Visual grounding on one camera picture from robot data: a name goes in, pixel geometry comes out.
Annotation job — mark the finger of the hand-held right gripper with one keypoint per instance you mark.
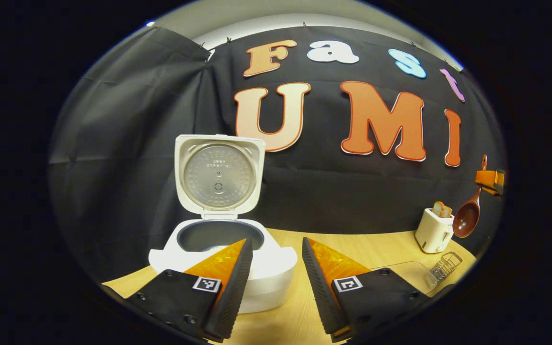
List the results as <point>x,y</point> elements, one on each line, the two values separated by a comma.
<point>487,178</point>

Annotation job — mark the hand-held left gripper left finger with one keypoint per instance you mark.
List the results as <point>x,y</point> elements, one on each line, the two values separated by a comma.
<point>235,292</point>

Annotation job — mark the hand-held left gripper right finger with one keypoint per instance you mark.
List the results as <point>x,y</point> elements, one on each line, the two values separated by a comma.
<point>321,292</point>

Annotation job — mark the brown wooden spoon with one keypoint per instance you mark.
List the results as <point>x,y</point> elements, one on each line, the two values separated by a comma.
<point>466,220</point>

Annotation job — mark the white rice cooker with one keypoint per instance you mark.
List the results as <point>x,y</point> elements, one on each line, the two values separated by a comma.
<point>218,177</point>

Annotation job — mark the brown toast slice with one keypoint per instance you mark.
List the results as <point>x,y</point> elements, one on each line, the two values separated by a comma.
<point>448,212</point>
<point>438,210</point>

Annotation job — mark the white toaster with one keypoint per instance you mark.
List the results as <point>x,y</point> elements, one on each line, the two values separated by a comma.
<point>433,235</point>

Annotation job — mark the black backdrop cloth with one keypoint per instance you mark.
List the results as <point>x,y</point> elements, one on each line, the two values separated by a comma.
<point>122,143</point>

